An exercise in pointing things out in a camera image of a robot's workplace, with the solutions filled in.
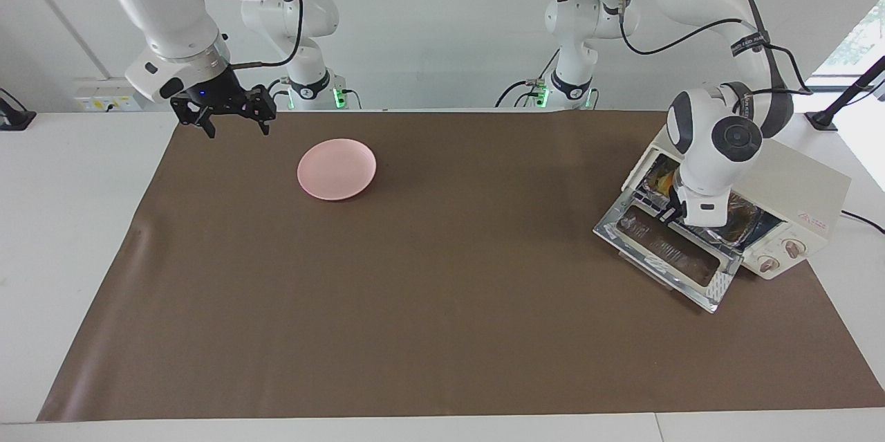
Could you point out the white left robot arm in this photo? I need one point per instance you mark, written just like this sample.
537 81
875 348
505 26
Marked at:
719 144

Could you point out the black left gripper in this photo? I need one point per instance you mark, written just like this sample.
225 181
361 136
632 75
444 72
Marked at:
674 212

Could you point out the white wall socket box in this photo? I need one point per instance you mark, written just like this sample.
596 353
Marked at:
104 97

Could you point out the aluminium foil tray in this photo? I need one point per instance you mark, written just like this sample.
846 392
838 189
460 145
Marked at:
741 220

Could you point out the golden ridged bread loaf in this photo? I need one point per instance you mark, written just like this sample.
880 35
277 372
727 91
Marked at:
667 185

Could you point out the bright window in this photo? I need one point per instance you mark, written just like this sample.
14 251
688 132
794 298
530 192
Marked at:
861 41

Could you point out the long black pole stand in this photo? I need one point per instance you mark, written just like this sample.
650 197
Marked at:
840 99

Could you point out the brown table mat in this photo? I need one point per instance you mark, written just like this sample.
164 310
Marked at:
442 290

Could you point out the pink round plate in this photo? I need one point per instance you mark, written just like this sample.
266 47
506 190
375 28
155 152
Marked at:
337 169

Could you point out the glass oven door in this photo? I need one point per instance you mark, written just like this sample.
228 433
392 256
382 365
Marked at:
719 286

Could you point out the cream toaster oven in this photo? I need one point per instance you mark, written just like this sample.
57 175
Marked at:
809 186

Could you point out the short black clamp stand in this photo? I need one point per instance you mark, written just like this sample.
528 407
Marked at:
14 118

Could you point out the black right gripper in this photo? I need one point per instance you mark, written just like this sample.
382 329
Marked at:
221 96

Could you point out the large oven knob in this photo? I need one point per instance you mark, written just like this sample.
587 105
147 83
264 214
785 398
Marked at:
795 247

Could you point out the small oven knob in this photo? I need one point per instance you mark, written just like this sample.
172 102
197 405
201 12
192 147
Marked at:
767 263

